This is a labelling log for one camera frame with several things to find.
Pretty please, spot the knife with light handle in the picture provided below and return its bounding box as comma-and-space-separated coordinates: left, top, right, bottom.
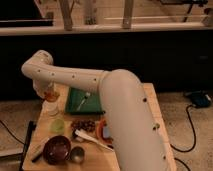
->
30, 138, 48, 162

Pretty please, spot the dark red bowl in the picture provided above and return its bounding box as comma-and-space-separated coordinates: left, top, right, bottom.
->
43, 135, 71, 165

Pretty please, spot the black cable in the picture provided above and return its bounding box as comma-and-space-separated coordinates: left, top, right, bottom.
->
170, 104, 197, 171
0, 119, 26, 146

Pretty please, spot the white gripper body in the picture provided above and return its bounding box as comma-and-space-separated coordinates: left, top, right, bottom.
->
33, 80, 54, 99

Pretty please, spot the black table side rail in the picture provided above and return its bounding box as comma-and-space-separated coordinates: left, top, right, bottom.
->
19, 121, 36, 171

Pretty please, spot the small metal cup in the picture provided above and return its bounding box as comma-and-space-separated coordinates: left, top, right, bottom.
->
70, 146, 85, 164

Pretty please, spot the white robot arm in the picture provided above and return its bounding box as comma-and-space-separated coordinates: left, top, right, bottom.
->
21, 50, 171, 171

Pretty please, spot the small orange apple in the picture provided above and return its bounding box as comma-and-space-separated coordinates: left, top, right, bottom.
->
45, 92, 60, 102

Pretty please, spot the blue sponge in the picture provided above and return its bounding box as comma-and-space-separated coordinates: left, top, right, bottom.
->
102, 126, 110, 139

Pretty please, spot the black cable left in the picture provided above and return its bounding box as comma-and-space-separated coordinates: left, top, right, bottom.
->
0, 119, 26, 146

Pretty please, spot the green plastic tray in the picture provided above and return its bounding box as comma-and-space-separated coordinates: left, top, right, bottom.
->
65, 88, 103, 115

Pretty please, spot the silver fork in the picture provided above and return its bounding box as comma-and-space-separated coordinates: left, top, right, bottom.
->
77, 92, 91, 111

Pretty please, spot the dark blue floor device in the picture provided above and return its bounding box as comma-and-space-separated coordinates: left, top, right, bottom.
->
191, 92, 212, 108

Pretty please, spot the light green plastic cup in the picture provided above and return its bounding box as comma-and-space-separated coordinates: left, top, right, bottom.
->
50, 119, 65, 135

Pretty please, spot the white handled spatula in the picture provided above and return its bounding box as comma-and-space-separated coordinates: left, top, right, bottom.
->
74, 129, 114, 151

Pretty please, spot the black cable right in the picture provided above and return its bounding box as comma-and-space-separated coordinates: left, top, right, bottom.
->
170, 104, 197, 171

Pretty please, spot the bunch of dark grapes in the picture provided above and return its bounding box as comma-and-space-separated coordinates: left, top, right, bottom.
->
71, 120, 95, 132

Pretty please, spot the orange plate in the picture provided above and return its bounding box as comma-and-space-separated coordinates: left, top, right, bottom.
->
96, 119, 112, 145

